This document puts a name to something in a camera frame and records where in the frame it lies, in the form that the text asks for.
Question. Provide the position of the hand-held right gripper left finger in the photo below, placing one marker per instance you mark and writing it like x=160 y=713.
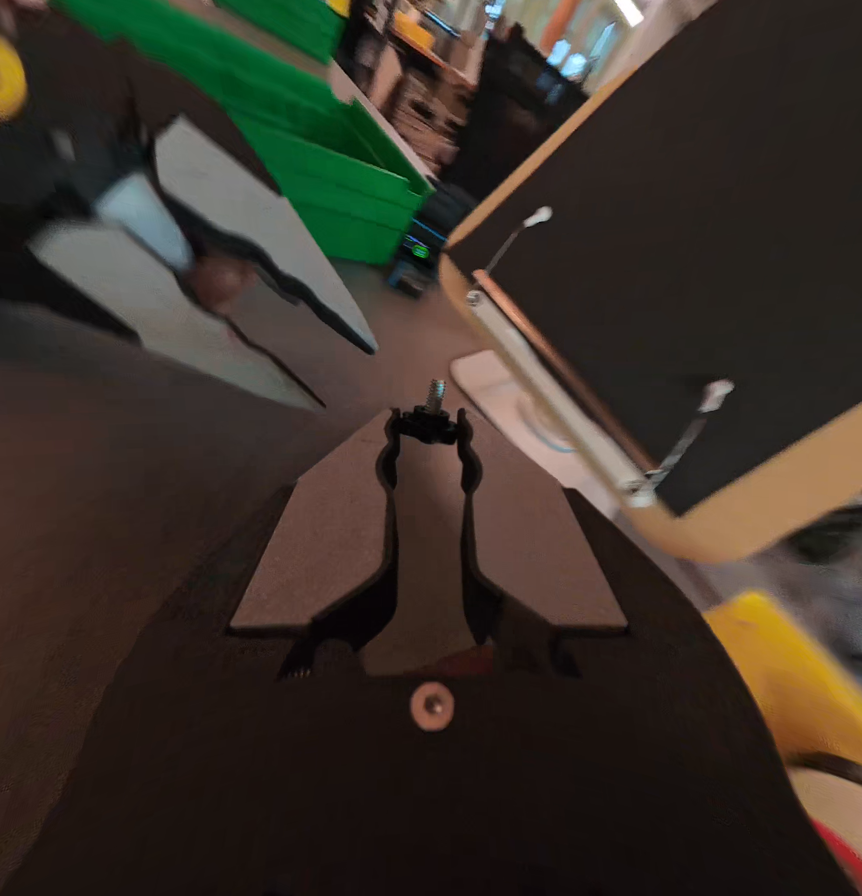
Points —
x=319 y=553

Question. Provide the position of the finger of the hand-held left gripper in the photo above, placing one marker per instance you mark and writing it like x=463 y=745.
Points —
x=137 y=287
x=263 y=231

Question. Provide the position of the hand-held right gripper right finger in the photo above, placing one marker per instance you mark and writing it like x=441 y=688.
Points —
x=536 y=553

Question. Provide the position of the black knob screw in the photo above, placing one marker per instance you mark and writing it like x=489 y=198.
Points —
x=427 y=423

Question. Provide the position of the yellow storage bin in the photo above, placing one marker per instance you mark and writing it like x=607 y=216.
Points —
x=774 y=665

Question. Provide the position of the black device with green display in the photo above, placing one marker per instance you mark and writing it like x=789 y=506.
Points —
x=417 y=252

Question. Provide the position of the silver clamp bar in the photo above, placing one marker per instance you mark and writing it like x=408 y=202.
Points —
x=557 y=392

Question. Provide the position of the black cabinet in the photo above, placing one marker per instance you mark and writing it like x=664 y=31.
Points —
x=515 y=105

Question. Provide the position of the black board with wooden edge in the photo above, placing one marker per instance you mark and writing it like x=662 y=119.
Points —
x=683 y=245

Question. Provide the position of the white roll with black cap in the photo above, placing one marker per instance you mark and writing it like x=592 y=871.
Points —
x=844 y=805

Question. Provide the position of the red tape roll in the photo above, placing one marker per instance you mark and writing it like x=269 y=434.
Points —
x=858 y=868

